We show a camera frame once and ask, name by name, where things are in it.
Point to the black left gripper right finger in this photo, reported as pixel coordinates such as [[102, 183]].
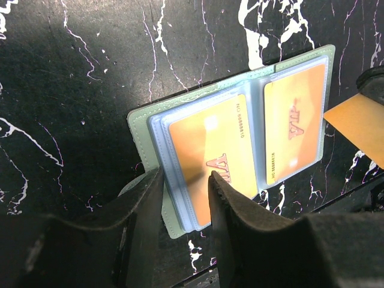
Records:
[[257, 248]]

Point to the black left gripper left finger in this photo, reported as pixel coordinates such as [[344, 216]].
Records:
[[115, 246]]

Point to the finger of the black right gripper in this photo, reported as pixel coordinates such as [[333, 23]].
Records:
[[371, 84]]

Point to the brown gold credit card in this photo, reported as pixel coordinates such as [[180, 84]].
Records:
[[360, 120]]

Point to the orange VIP credit card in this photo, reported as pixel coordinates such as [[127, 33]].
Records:
[[216, 138]]

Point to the mint green card holder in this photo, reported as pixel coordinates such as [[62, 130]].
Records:
[[255, 130]]

